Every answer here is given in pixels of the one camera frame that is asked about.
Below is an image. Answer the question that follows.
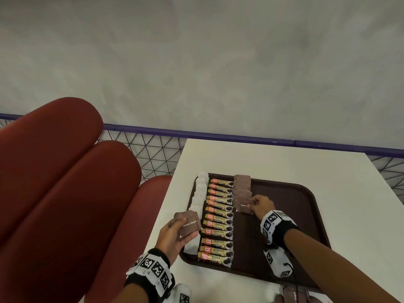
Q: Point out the purple mesh railing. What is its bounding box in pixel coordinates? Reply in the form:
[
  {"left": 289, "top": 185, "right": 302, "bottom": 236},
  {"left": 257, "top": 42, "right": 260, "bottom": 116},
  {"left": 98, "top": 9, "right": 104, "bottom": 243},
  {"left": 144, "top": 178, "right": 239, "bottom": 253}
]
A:
[{"left": 0, "top": 113, "right": 404, "bottom": 205}]

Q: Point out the brown plastic tray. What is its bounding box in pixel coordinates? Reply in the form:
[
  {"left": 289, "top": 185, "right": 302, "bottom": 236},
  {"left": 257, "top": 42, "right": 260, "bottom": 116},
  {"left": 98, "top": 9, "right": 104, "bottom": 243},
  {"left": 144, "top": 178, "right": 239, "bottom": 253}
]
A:
[{"left": 179, "top": 173, "right": 332, "bottom": 289}]

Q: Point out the person's right hand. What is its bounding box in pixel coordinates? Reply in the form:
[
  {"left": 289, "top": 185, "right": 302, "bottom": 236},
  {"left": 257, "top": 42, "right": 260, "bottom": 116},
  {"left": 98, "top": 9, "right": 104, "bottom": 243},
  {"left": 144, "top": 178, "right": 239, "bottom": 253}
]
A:
[{"left": 249, "top": 194, "right": 276, "bottom": 223}]

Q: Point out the red padded chair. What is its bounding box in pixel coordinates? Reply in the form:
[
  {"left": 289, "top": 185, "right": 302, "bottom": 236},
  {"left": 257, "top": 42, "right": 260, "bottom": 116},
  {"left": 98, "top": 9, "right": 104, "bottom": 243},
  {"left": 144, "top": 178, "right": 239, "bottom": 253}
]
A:
[{"left": 0, "top": 97, "right": 173, "bottom": 303}]

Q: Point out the right wristband with marker tags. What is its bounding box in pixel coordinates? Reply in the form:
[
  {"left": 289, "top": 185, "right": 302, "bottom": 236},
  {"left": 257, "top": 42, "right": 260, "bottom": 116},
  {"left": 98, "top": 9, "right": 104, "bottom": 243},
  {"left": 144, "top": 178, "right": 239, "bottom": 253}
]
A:
[{"left": 260, "top": 210, "right": 300, "bottom": 250}]

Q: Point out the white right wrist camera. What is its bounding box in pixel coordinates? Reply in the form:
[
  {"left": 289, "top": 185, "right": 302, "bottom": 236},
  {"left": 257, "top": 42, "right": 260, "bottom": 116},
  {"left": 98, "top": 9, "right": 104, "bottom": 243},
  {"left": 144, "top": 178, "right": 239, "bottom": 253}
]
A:
[{"left": 263, "top": 247, "right": 294, "bottom": 278}]

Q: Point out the person's left hand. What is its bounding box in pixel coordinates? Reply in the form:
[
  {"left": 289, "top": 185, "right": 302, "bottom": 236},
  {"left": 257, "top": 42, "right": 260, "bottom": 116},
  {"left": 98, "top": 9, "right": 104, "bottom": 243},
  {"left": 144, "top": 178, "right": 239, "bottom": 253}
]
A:
[{"left": 154, "top": 216, "right": 198, "bottom": 266}]

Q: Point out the pile of brown sugar packets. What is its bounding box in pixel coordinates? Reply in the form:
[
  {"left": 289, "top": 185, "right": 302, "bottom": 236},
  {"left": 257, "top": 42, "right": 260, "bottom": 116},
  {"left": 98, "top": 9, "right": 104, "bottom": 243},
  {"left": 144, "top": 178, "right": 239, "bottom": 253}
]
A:
[{"left": 273, "top": 284, "right": 316, "bottom": 303}]

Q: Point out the person's right forearm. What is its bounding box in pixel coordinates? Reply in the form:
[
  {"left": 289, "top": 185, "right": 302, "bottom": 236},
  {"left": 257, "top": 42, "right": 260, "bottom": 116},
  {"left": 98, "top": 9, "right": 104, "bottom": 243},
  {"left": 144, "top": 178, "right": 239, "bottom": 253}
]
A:
[{"left": 283, "top": 229, "right": 401, "bottom": 303}]

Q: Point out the wristband with marker tags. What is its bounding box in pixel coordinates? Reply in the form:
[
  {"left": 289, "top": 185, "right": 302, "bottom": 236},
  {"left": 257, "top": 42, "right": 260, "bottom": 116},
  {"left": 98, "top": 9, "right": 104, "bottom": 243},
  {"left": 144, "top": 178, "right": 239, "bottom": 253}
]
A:
[
  {"left": 125, "top": 248, "right": 176, "bottom": 299},
  {"left": 260, "top": 210, "right": 300, "bottom": 250}
]

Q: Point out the black right camera cable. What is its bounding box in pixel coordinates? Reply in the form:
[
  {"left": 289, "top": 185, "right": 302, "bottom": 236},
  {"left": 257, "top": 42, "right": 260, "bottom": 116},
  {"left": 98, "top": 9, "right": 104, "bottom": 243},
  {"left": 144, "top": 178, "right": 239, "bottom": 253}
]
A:
[{"left": 284, "top": 263, "right": 299, "bottom": 303}]

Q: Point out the row of coffee stick packets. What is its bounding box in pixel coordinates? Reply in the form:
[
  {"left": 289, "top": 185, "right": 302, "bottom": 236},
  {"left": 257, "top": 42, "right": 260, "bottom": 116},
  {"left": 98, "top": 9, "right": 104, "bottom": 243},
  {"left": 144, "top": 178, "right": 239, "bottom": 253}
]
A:
[{"left": 197, "top": 177, "right": 236, "bottom": 268}]

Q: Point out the row of white sachets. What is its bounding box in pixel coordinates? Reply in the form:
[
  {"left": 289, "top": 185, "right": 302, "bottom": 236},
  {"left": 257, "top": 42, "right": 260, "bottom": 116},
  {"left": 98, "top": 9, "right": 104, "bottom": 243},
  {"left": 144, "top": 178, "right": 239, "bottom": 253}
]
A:
[{"left": 184, "top": 172, "right": 210, "bottom": 255}]

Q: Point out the handful of brown sugar packets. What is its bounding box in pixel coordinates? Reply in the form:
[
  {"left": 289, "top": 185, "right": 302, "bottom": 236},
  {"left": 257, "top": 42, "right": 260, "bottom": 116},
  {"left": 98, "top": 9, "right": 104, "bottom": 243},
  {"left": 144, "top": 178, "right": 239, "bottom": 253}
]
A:
[{"left": 173, "top": 210, "right": 202, "bottom": 240}]

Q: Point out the left wristband with marker tags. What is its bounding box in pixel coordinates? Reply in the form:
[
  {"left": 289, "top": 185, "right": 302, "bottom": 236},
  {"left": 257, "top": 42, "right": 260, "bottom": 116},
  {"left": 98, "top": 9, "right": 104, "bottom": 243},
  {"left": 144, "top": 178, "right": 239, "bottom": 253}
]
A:
[{"left": 125, "top": 248, "right": 176, "bottom": 299}]

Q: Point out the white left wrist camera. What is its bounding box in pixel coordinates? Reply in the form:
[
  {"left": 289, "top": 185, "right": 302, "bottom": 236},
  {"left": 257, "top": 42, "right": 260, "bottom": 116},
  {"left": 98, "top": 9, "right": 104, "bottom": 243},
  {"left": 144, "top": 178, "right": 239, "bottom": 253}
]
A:
[{"left": 169, "top": 283, "right": 192, "bottom": 303}]

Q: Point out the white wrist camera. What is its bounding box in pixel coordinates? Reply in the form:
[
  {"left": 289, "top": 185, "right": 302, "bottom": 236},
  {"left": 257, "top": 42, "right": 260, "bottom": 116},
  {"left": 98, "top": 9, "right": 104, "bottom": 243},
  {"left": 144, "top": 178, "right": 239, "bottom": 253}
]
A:
[
  {"left": 263, "top": 247, "right": 294, "bottom": 278},
  {"left": 169, "top": 283, "right": 192, "bottom": 303}
]

